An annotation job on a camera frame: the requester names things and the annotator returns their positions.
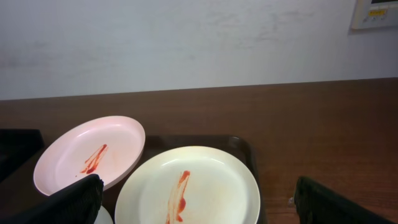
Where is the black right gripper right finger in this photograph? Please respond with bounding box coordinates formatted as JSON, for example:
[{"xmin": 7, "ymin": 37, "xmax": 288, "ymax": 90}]
[{"xmin": 293, "ymin": 176, "xmax": 394, "ymax": 224}]

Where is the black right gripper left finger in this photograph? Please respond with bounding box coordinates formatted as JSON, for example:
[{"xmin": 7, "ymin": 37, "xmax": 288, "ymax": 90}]
[{"xmin": 1, "ymin": 174, "xmax": 104, "ymax": 224}]

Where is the white plate with ketchup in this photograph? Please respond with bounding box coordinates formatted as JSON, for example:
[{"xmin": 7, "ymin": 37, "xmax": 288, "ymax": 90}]
[{"xmin": 94, "ymin": 206, "xmax": 113, "ymax": 224}]

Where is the pink plate with ketchup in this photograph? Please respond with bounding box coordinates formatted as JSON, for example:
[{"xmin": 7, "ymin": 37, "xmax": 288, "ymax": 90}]
[{"xmin": 33, "ymin": 116, "xmax": 146, "ymax": 196}]

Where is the cream plate with ketchup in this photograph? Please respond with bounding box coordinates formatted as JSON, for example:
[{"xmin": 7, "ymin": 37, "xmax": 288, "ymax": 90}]
[{"xmin": 114, "ymin": 146, "xmax": 261, "ymax": 224}]

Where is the brown plastic tray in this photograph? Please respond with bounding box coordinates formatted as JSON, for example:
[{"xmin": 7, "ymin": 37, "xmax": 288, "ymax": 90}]
[{"xmin": 102, "ymin": 134, "xmax": 268, "ymax": 224}]

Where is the white wall control panel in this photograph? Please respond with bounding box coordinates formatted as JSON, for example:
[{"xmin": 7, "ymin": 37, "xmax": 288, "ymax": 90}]
[{"xmin": 351, "ymin": 0, "xmax": 398, "ymax": 30}]

